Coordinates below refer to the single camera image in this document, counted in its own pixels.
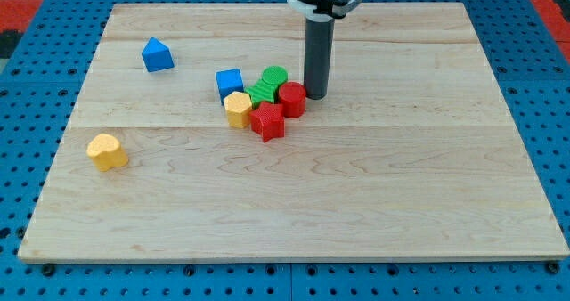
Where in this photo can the wooden board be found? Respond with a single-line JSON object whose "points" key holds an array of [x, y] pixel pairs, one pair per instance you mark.
{"points": [[412, 156]]}

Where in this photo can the red cylinder block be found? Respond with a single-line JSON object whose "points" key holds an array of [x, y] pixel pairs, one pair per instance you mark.
{"points": [[291, 96]]}

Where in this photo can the yellow heart block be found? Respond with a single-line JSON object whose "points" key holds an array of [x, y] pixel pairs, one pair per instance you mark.
{"points": [[106, 152]]}

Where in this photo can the blue cube block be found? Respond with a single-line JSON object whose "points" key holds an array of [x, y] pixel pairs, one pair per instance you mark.
{"points": [[228, 81]]}

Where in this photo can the blue triangle block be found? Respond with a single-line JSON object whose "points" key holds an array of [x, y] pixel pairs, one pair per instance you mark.
{"points": [[156, 56]]}

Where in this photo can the yellow hexagon block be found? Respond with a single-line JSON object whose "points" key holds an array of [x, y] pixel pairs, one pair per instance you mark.
{"points": [[237, 106]]}

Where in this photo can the green circle block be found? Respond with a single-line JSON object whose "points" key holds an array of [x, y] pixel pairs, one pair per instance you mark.
{"points": [[275, 75]]}

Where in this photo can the green star block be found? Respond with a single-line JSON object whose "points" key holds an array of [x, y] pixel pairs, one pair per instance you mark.
{"points": [[262, 91]]}

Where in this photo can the red star block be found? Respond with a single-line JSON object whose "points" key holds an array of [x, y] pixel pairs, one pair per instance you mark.
{"points": [[268, 121]]}

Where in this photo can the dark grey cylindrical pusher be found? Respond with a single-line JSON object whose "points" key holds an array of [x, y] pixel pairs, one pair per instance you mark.
{"points": [[318, 46]]}

